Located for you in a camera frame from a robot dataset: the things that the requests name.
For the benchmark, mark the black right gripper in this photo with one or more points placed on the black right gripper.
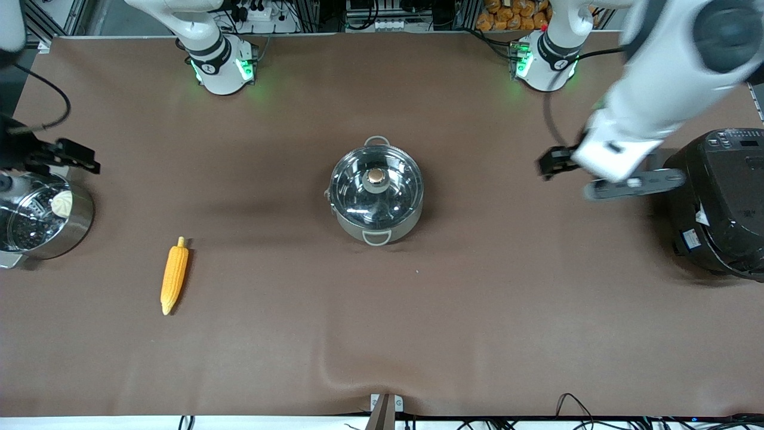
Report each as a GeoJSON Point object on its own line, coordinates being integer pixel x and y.
{"type": "Point", "coordinates": [17, 152]}

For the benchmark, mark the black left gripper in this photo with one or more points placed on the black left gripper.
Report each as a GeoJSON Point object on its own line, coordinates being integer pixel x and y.
{"type": "Point", "coordinates": [558, 161]}

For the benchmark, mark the yellow corn cob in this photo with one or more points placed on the yellow corn cob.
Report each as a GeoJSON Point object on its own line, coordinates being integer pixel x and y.
{"type": "Point", "coordinates": [174, 275]}

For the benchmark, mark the glass pot lid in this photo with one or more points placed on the glass pot lid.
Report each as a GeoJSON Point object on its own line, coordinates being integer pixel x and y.
{"type": "Point", "coordinates": [376, 177]}

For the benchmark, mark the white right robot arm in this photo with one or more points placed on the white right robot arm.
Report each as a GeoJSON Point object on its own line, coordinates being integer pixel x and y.
{"type": "Point", "coordinates": [215, 54]}

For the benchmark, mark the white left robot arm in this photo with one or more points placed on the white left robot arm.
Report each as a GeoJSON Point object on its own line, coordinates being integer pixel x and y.
{"type": "Point", "coordinates": [656, 83]}

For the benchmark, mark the shiny steel steamer pot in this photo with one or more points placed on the shiny steel steamer pot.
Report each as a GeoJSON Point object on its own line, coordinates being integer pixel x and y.
{"type": "Point", "coordinates": [71, 233]}

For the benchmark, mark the grey steel cooking pot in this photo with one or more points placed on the grey steel cooking pot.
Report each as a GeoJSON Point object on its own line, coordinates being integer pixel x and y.
{"type": "Point", "coordinates": [358, 234]}

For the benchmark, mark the white steamed bun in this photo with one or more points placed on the white steamed bun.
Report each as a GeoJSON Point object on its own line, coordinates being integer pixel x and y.
{"type": "Point", "coordinates": [61, 203]}

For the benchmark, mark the bag of orange snacks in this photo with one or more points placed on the bag of orange snacks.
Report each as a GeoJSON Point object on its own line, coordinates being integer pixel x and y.
{"type": "Point", "coordinates": [507, 15]}

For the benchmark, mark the black rice cooker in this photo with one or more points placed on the black rice cooker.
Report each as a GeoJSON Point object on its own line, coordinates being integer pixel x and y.
{"type": "Point", "coordinates": [722, 227]}

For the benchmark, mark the small white power strip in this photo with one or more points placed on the small white power strip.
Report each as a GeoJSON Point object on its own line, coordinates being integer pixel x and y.
{"type": "Point", "coordinates": [388, 25]}

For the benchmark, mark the white power strip with plugs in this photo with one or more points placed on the white power strip with plugs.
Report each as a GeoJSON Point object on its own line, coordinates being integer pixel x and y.
{"type": "Point", "coordinates": [262, 15]}

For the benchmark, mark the brown table cloth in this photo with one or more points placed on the brown table cloth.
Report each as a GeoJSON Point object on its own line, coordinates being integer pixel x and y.
{"type": "Point", "coordinates": [382, 328]}

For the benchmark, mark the aluminium frame profile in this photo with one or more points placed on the aluminium frame profile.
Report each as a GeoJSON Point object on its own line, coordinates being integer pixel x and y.
{"type": "Point", "coordinates": [59, 18]}

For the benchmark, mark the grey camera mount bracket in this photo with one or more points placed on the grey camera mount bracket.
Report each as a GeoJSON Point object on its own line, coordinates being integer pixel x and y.
{"type": "Point", "coordinates": [385, 412]}

